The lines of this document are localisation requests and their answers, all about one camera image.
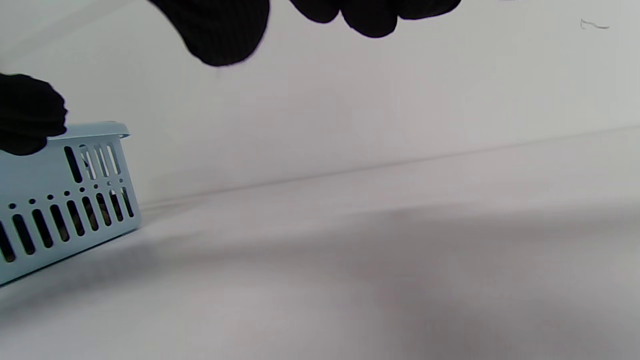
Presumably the light blue plastic basket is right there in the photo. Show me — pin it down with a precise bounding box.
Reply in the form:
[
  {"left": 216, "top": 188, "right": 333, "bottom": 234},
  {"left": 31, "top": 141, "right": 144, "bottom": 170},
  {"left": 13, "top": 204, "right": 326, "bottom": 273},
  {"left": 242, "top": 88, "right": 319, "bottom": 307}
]
[{"left": 0, "top": 121, "right": 142, "bottom": 287}]

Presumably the person's right hand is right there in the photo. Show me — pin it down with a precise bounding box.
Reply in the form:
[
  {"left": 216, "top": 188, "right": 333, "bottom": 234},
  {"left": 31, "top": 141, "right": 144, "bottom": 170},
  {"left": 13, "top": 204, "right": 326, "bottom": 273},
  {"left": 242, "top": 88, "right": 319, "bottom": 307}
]
[{"left": 146, "top": 0, "right": 462, "bottom": 67}]

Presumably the person's left hand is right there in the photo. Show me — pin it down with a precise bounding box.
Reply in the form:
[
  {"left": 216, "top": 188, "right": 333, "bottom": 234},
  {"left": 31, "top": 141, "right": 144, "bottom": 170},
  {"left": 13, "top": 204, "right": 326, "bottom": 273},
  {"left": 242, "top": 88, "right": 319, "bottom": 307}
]
[{"left": 0, "top": 73, "right": 69, "bottom": 156}]

